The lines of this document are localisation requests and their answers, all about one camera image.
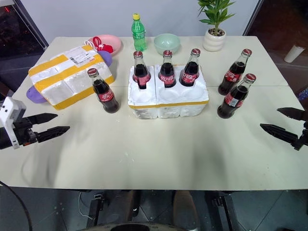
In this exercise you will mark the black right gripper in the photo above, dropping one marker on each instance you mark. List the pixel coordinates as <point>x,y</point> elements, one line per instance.
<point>305,134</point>

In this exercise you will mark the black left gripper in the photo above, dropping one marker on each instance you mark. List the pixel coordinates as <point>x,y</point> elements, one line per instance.
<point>27,134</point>

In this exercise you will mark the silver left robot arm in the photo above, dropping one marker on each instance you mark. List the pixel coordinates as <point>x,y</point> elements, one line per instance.
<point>4,139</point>

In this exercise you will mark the foam package with yellow tape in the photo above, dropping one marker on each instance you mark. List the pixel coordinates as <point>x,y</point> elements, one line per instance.
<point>62,81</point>

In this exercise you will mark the glass cola bottle red cap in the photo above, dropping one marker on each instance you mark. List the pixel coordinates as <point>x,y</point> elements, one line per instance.
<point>141,73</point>
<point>190,73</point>
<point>167,74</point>
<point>232,101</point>
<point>107,97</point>
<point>232,75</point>

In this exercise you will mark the white foam bottle crate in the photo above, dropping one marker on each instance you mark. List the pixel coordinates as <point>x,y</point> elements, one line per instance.
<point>168,106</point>

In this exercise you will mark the purple plastic tray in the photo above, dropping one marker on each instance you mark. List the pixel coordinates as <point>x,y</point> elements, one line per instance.
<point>34,95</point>

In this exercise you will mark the white cup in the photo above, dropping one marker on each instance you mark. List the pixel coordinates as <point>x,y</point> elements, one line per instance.
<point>294,53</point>

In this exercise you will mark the black table leg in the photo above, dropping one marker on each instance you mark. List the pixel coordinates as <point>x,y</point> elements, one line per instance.
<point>223,209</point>
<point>95,209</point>

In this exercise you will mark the red toy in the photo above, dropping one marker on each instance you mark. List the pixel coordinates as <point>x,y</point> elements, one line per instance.
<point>103,46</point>

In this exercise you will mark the pink plastic bowl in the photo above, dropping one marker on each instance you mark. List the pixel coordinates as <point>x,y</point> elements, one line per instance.
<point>115,43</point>

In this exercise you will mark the white ribbed plant pot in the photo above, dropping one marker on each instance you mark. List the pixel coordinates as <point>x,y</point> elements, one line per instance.
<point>214,42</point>

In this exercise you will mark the green potted plant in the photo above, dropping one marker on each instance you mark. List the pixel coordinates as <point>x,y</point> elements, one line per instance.
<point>216,14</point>

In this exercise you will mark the green soda bottle yellow cap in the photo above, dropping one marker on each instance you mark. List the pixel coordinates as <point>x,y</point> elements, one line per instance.
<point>139,33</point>

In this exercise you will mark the dark rounded shape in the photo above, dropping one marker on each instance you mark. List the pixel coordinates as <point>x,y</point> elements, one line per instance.
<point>134,227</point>

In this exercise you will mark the mint green bowl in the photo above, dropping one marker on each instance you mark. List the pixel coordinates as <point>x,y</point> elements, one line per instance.
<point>167,44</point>

